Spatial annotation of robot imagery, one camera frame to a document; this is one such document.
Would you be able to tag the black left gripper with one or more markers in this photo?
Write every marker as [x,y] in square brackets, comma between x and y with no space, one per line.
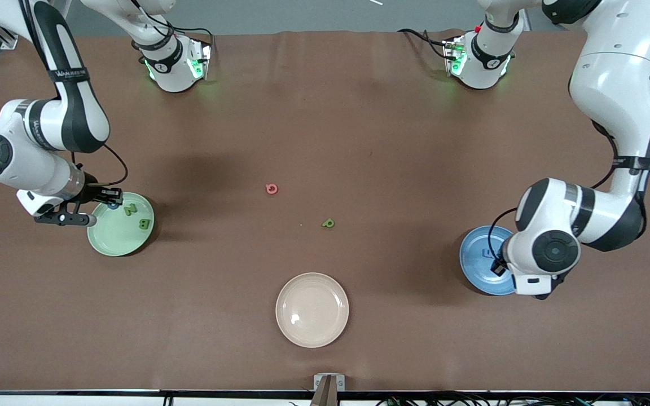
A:
[497,267]

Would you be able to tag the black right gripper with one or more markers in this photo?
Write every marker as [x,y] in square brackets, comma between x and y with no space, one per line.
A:
[93,193]

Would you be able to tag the blue lowercase letter m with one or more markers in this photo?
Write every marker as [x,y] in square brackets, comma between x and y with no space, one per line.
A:
[488,252]

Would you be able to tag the green capital letter N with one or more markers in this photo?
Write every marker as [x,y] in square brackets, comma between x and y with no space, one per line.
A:
[130,210]

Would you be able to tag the green capital letter B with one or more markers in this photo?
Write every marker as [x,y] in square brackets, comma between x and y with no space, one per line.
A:
[141,224]

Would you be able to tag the red capital letter G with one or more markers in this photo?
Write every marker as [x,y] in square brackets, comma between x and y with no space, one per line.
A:
[267,189]

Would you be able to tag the green lowercase letter p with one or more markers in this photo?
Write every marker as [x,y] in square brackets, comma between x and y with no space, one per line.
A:
[330,224]

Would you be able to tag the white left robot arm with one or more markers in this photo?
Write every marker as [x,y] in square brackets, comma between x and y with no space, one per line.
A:
[613,67]

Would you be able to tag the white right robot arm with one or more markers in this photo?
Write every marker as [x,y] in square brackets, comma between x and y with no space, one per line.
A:
[20,169]

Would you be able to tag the blue plate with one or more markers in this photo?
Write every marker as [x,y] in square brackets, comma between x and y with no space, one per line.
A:
[474,265]

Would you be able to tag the green plate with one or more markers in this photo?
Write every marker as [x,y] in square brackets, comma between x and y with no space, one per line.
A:
[116,237]

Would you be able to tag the brown table mat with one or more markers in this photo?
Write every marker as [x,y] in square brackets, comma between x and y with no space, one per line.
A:
[359,141]

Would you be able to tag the beige plate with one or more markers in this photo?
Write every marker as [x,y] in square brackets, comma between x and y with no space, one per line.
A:
[313,316]

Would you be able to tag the metal bracket with post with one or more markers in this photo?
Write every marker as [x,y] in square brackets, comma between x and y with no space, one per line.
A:
[319,382]

